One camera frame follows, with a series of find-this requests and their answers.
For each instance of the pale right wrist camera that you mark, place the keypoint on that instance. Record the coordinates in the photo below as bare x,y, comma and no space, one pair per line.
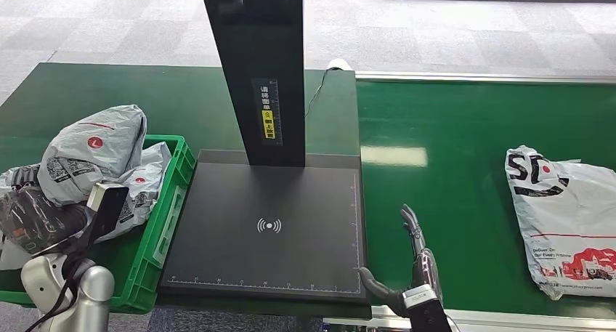
419,296

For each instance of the green plastic crate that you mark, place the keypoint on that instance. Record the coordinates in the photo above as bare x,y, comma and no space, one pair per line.
163,214

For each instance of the grey package red city print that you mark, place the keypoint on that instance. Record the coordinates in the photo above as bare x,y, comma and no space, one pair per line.
144,185

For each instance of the silver conveyor side rail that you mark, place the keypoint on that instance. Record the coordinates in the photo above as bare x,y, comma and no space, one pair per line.
481,77
529,323

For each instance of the grey package red logo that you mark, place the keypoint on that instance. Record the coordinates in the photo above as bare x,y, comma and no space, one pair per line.
96,151

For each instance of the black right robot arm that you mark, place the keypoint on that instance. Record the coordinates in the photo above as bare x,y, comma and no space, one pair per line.
428,318

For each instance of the dark green table cover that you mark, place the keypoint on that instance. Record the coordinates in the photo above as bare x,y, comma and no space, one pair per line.
168,99

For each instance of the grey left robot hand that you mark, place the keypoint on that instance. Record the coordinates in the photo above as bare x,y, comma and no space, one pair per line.
38,219

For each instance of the black yellow instruction sticker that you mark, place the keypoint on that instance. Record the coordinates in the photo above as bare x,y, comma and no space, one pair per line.
267,113

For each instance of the small white round object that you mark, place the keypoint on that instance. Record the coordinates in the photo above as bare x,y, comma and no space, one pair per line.
340,64

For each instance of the green conveyor belt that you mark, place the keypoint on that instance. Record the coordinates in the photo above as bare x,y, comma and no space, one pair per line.
457,176

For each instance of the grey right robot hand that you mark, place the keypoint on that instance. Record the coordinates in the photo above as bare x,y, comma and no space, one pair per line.
423,272

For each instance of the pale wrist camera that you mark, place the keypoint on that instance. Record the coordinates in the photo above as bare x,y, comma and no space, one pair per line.
108,207
419,296

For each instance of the white package black letters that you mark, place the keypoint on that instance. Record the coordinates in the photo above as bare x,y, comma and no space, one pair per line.
568,214

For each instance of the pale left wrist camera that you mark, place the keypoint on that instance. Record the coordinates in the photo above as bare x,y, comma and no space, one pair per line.
108,207

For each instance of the black inbound scanner machine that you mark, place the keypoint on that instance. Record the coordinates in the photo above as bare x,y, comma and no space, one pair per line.
288,214

